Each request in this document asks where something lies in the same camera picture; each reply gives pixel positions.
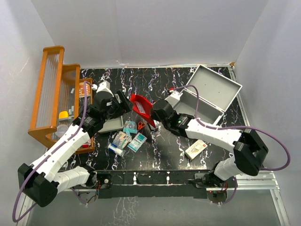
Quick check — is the clear packet with blue print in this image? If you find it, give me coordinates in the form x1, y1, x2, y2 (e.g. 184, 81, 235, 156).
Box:
133, 101, 149, 114

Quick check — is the red first aid pouch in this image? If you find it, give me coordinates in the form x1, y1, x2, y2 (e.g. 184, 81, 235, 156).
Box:
130, 94, 156, 128

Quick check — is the bandage packets stack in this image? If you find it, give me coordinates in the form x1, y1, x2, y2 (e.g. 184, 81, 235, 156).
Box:
112, 131, 132, 149

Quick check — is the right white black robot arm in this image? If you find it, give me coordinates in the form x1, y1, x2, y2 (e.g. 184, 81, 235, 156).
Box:
150, 100, 268, 187

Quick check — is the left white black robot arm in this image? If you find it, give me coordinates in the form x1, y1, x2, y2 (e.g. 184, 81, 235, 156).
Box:
17, 90, 133, 207

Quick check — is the white cardboard medicine box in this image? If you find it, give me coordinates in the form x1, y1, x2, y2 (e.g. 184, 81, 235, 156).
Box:
184, 140, 207, 160

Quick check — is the grey plastic medicine case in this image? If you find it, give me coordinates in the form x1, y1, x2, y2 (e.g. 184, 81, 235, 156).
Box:
174, 65, 242, 125

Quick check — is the grey divided plastic tray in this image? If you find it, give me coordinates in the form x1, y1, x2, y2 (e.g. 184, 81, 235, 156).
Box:
98, 116, 124, 133

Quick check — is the blue white wrapper piece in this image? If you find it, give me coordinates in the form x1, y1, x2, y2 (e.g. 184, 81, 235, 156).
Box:
123, 121, 138, 135

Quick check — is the red patterned box on shelf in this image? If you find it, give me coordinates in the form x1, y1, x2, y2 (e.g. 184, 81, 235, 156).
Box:
79, 81, 91, 98

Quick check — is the yellow cap bottle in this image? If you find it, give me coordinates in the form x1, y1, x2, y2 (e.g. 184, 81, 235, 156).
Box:
58, 111, 69, 121

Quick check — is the white blue bandage roll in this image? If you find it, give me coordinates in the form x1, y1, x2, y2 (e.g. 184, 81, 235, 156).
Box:
108, 144, 124, 157

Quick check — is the orange wooden tiered shelf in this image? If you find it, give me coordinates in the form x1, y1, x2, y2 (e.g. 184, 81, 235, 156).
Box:
28, 46, 84, 148

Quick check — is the clear plastic cup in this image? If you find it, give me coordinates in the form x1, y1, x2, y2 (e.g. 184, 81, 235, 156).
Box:
55, 124, 69, 138

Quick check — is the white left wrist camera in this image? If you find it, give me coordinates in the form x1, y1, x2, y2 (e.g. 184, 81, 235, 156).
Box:
92, 81, 112, 94

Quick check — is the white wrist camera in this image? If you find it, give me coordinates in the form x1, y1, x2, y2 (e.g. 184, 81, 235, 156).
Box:
166, 89, 181, 107
92, 81, 112, 94

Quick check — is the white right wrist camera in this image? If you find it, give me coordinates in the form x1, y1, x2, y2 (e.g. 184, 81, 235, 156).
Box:
166, 89, 181, 107

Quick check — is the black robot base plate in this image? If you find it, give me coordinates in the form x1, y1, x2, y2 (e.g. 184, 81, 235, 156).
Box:
94, 170, 238, 200

